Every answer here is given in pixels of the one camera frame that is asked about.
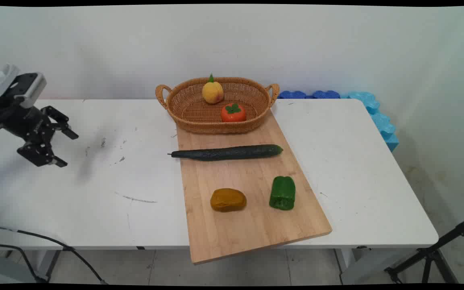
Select light blue foam tile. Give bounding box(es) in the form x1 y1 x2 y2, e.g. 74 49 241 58
341 91 400 153

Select wooden cutting board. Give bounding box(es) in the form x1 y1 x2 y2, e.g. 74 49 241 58
176 110 333 265

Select green bell pepper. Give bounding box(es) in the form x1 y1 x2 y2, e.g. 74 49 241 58
269 176 296 211

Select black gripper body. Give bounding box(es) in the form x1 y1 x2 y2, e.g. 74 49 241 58
0 99 54 151

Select woven wicker basket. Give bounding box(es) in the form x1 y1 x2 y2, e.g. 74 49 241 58
155 77 280 135

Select dark green cucumber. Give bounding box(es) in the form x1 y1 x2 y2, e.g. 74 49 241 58
168 144 284 162

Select black cable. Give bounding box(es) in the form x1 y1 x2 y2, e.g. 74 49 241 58
0 242 49 283
0 223 109 285

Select orange toy persimmon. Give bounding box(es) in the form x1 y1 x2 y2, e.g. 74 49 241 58
221 103 247 122

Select black tripod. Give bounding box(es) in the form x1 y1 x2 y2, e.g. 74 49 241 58
384 215 464 284

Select yellow toy peach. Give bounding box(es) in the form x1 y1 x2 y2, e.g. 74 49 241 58
202 73 224 105

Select brown toy potato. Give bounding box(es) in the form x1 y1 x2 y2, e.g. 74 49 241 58
210 188 247 213

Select white table leg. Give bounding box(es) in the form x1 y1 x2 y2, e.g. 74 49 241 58
334 248 356 279
34 249 62 282

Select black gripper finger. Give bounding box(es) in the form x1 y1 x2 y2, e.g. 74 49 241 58
41 106 79 140
17 135 68 168

